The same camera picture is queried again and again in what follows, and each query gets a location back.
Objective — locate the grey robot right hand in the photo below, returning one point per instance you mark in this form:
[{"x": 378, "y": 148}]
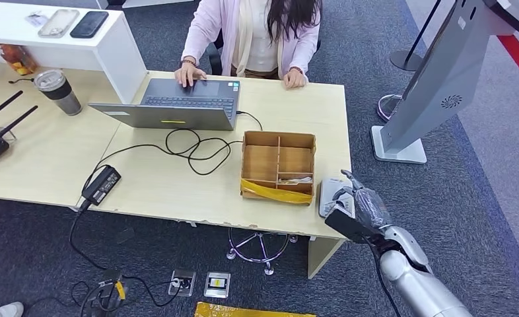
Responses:
[{"x": 371, "y": 210}]

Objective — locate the person's right hand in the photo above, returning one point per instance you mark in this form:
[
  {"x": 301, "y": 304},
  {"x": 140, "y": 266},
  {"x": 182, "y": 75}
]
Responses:
[{"x": 189, "y": 75}]

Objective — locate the person's left hand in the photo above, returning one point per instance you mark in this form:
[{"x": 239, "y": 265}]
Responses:
[{"x": 295, "y": 79}]

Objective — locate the wooden compartment box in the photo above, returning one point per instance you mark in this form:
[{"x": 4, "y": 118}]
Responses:
[{"x": 259, "y": 162}]

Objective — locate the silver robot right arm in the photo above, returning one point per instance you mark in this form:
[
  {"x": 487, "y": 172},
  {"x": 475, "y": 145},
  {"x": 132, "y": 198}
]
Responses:
[{"x": 417, "y": 284}]

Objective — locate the white card reader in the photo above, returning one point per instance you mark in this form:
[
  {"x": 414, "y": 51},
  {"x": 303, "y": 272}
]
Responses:
[{"x": 329, "y": 186}]

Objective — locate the person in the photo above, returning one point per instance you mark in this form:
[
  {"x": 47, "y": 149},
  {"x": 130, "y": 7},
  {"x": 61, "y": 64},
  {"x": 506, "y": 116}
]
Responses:
[{"x": 255, "y": 39}]

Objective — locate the grey laptop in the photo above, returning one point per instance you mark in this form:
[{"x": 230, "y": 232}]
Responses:
[{"x": 172, "y": 117}]

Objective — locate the white desk shelf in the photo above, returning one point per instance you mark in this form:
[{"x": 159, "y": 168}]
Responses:
[{"x": 110, "y": 52}]

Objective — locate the yellow tape strip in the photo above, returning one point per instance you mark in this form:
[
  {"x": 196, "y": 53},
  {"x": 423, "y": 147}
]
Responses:
[{"x": 277, "y": 194}]

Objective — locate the round chrome stanchion base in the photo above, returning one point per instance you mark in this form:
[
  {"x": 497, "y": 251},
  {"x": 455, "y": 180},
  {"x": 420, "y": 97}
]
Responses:
[{"x": 386, "y": 109}]

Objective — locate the black phone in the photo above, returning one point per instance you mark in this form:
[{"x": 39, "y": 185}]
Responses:
[{"x": 89, "y": 24}]

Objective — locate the chrome stool base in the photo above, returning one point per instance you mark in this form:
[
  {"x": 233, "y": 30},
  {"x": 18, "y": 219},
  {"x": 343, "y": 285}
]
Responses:
[{"x": 259, "y": 253}]

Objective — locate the steel tumbler with lid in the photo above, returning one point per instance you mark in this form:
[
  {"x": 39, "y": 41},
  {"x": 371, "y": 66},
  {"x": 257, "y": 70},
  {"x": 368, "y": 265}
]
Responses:
[{"x": 60, "y": 94}]

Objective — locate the clear grey phone case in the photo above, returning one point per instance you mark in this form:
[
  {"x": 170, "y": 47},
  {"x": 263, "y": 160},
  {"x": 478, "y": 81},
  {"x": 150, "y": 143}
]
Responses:
[{"x": 58, "y": 23}]

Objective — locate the black laptop power adapter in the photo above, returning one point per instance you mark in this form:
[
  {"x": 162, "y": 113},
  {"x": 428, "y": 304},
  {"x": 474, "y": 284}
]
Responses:
[{"x": 102, "y": 186}]

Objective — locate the grey kiosk stand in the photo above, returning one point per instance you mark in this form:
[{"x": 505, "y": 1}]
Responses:
[{"x": 443, "y": 78}]

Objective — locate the small clear packet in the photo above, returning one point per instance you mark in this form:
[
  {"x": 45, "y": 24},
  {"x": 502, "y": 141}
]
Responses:
[{"x": 37, "y": 19}]

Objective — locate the yellow package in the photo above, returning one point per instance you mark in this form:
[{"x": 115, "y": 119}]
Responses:
[{"x": 242, "y": 311}]

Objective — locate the metal floor socket yellow label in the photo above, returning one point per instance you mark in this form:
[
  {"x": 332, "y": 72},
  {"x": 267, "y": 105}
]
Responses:
[{"x": 217, "y": 285}]

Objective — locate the orange snack bag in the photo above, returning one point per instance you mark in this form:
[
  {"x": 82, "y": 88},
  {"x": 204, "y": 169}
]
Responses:
[{"x": 16, "y": 59}]

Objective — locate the black floor plug yellow tag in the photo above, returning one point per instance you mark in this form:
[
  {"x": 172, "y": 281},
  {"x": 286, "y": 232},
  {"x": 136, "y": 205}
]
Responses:
[{"x": 110, "y": 293}]

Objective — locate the white shoe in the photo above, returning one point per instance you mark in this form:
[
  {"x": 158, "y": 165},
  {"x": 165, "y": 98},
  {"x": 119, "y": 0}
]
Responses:
[{"x": 6, "y": 310}]

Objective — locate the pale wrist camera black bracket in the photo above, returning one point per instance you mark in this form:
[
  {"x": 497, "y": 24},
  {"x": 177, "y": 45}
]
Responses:
[{"x": 347, "y": 225}]

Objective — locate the black stanchion post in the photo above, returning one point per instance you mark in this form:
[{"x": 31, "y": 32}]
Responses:
[{"x": 406, "y": 60}]

